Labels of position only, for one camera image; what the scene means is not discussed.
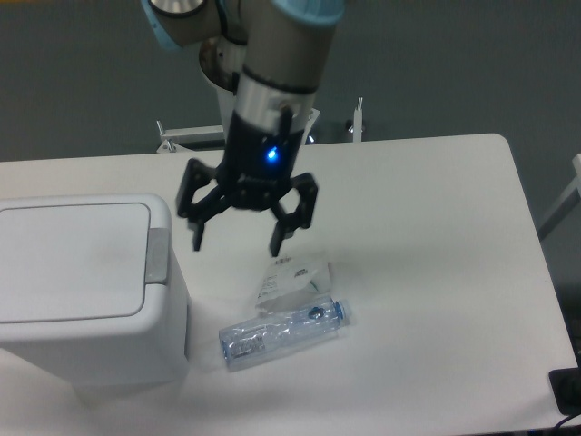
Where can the white frame at right edge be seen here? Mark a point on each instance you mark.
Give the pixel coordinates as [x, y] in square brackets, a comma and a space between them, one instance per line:
[564, 204]

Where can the white metal base frame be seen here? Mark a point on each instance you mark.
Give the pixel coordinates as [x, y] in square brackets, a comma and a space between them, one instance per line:
[213, 136]

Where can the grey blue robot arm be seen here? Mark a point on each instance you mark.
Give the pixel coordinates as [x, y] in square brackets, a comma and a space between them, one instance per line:
[271, 54]

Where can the white push-button trash can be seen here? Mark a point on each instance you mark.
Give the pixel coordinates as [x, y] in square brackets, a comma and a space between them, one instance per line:
[91, 290]

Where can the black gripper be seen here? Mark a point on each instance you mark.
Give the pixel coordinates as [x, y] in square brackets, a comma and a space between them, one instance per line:
[254, 174]

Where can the black device at table edge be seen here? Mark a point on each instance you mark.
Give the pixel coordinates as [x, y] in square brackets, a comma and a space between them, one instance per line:
[565, 384]

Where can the clear plastic packaging bag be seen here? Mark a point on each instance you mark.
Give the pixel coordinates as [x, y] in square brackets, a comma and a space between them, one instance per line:
[294, 280]

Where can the clear plastic water bottle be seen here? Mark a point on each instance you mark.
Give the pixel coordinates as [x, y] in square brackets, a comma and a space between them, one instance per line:
[269, 337]

